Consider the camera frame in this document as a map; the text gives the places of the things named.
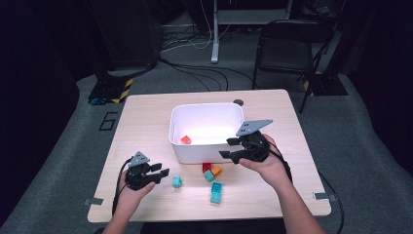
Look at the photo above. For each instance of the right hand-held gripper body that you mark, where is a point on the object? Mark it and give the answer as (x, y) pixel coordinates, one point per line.
(253, 149)

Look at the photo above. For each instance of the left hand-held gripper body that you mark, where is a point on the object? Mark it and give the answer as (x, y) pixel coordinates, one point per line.
(139, 178)

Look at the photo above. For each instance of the small light blue toy brick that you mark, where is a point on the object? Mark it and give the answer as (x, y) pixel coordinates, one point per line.
(177, 182)

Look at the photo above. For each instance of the small orange toy brick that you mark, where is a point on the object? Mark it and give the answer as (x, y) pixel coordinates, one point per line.
(217, 171)

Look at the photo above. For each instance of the red toy brick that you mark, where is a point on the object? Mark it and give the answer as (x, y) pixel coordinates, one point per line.
(206, 167)

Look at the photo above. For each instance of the small teal toy brick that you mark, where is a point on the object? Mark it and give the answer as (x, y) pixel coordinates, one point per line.
(209, 176)

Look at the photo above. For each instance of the white plastic bin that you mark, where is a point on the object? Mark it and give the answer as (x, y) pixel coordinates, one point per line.
(195, 154)

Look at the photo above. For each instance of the long turquoise toy brick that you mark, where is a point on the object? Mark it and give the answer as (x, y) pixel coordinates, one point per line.
(216, 194)

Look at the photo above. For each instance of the salmon pink toy brick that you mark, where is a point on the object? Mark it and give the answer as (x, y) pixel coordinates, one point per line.
(186, 140)

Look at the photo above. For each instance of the person's left hand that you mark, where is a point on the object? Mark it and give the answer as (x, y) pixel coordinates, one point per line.
(130, 200)

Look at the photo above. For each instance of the person's right hand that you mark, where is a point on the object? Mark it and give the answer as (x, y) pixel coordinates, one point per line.
(271, 170)

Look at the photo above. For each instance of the dark round table grommet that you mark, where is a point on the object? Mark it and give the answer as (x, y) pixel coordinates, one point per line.
(238, 102)

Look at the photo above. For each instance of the grey tape strip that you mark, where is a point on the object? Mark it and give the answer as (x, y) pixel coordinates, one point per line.
(93, 202)
(323, 196)

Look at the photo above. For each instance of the person's dark pants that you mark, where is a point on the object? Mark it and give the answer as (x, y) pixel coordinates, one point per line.
(211, 227)

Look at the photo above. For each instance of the small blue object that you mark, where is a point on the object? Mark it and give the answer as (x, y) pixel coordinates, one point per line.
(97, 102)

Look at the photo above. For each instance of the black stand base yellow stripes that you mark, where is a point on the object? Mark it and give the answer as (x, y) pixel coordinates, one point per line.
(108, 89)

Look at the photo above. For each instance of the black folding chair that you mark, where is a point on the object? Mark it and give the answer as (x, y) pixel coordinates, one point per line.
(282, 52)

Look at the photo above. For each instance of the dark curtain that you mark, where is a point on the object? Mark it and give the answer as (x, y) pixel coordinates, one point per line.
(389, 97)
(32, 97)

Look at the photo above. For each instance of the white desk frame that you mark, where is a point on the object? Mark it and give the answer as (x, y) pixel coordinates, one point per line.
(215, 39)

